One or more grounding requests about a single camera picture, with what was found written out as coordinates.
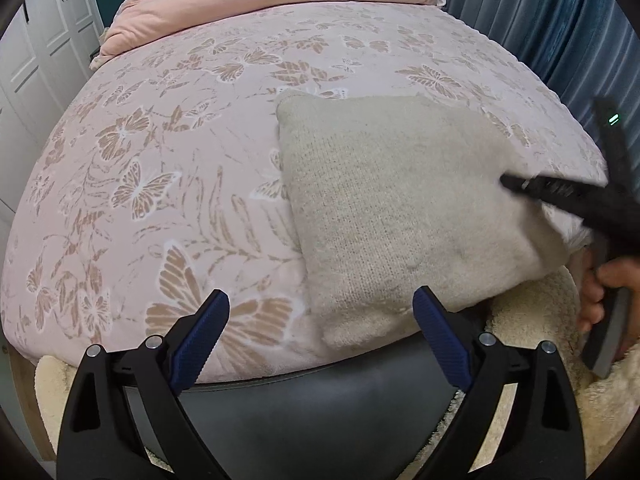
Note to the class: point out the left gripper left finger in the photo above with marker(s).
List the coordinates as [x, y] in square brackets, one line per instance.
[99, 438]

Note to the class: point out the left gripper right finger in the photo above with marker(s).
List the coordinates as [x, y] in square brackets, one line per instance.
[543, 436]

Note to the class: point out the beige knit heart sweater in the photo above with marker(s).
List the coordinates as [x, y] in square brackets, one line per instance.
[392, 193]

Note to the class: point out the person's right hand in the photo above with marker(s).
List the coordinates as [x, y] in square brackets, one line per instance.
[618, 273]

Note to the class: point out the cream fluffy rug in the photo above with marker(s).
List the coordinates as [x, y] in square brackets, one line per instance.
[526, 314]

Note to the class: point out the blue grey curtain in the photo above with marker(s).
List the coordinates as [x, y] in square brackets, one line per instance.
[578, 48]

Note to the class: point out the pink butterfly bed blanket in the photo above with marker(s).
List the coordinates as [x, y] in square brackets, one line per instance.
[163, 179]

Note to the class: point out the white panelled wardrobe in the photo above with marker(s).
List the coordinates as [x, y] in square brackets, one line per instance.
[45, 56]

